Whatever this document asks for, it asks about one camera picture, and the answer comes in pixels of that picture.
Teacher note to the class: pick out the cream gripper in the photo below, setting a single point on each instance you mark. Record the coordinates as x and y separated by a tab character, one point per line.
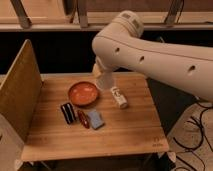
98	68

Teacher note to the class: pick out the white ceramic cup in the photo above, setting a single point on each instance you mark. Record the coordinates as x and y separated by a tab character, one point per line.
105	81

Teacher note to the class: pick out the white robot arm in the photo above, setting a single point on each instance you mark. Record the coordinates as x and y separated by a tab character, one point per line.
185	67

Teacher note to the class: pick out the black striped eraser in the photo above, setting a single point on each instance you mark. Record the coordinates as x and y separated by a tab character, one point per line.
68	112

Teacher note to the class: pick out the orange round plate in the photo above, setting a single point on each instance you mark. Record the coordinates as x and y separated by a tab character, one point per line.
83	93

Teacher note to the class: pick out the dark red oval object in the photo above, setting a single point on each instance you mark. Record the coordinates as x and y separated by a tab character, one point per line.
83	119

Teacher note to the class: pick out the blue sponge block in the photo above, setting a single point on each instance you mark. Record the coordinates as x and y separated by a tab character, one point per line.
95	119

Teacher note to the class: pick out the left wooden side panel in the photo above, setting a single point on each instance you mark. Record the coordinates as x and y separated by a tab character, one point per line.
19	91

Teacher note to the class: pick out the wooden background shelf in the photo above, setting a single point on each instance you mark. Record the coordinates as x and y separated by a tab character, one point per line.
92	15

